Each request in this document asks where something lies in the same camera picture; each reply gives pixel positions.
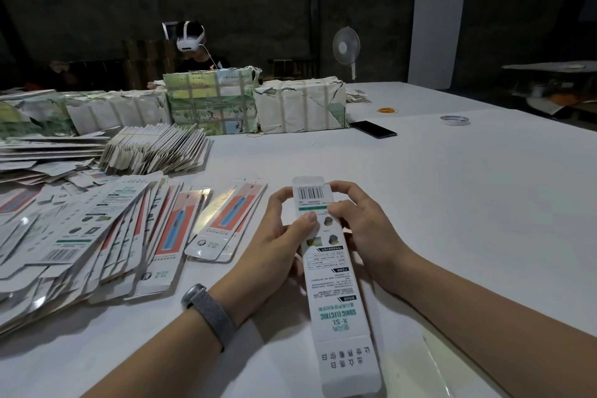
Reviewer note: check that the fanned stack of white cartons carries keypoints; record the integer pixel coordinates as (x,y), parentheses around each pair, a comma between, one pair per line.
(154,149)

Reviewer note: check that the dark wooden chair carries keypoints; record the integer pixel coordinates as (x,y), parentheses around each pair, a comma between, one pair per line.
(293,68)

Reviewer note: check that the person's right forearm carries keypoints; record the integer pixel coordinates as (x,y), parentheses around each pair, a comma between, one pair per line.
(508,332)

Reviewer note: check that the white standing fan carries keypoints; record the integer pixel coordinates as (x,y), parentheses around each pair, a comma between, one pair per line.
(347,44)

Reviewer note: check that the row of white wrapped bundles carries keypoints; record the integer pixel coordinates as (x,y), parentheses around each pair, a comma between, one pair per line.
(84,113)

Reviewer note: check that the white head-mounted camera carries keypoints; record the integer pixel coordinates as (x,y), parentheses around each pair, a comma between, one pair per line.
(189,37)

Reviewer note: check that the white tape roll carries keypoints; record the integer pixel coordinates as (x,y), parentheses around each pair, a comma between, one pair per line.
(444,121)

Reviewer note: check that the green printed wrapped bundle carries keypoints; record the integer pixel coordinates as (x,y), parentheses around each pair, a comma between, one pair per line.
(213,102)

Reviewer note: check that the black smartphone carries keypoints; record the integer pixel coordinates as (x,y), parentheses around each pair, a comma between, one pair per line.
(373,129)

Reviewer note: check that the cluttered side table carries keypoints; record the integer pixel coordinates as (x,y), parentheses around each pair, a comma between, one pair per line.
(550,90)

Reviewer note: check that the person's right hand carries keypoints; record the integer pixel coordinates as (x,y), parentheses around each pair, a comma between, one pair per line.
(373,234)

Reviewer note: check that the white board panel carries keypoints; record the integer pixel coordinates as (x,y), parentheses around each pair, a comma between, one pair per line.
(436,34)

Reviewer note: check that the grey band wristwatch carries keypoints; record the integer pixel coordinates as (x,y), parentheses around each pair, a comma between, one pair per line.
(210,314)

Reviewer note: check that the small white paper stack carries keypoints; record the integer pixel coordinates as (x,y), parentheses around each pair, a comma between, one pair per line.
(357,94)

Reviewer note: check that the person's left hand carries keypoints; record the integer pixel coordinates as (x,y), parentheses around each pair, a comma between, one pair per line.
(266,262)

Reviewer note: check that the small orange tape roll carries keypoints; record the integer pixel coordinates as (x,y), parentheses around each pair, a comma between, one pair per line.
(386,110)

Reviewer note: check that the pile of cartons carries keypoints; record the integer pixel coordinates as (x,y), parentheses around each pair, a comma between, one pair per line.
(93,230)

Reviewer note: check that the white toothbrush carton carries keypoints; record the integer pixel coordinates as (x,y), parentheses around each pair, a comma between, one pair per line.
(338,328)

